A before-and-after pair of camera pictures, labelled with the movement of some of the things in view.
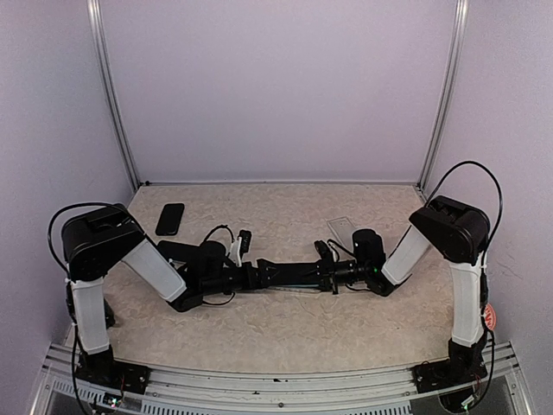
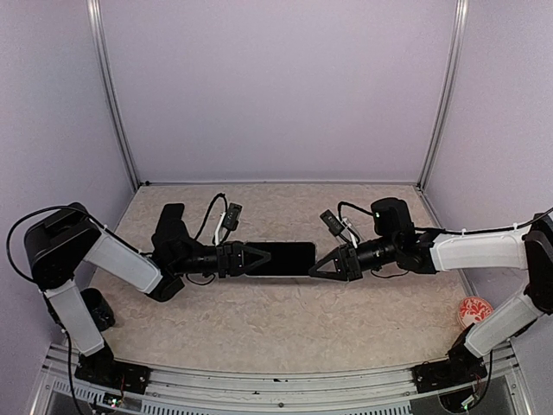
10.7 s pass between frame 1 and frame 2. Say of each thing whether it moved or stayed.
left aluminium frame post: stayed
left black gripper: moved
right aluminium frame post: stayed
